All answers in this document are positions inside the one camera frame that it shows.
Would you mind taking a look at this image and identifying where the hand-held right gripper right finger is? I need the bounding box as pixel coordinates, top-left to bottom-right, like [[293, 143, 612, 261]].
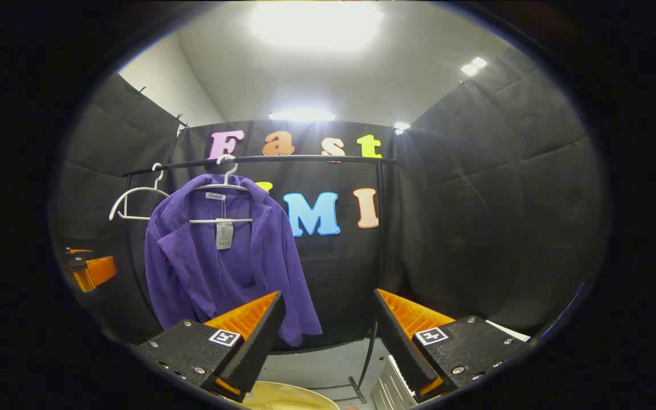
[[374, 288, 528, 404]]

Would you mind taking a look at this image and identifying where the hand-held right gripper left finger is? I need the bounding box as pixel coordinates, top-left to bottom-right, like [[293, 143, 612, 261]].
[[134, 290, 285, 404]]

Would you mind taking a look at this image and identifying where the cream laundry hamper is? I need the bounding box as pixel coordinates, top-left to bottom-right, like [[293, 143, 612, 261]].
[[225, 380, 341, 410]]

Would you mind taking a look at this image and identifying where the purple knit cardigan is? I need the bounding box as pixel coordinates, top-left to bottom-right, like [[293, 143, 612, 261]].
[[144, 174, 323, 348]]

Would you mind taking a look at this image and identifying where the white clothes hanger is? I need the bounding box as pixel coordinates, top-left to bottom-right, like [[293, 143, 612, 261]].
[[188, 154, 255, 224], [108, 163, 170, 222]]

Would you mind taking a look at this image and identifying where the black metal clothes rack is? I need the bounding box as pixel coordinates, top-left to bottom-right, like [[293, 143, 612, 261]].
[[120, 154, 400, 405]]

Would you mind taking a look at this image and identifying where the black backdrop cloth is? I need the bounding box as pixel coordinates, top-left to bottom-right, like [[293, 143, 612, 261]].
[[49, 46, 610, 348]]

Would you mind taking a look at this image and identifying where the ceiling light panel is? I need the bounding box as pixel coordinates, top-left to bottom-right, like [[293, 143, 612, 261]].
[[460, 56, 488, 77], [269, 109, 337, 122], [250, 1, 384, 52]]

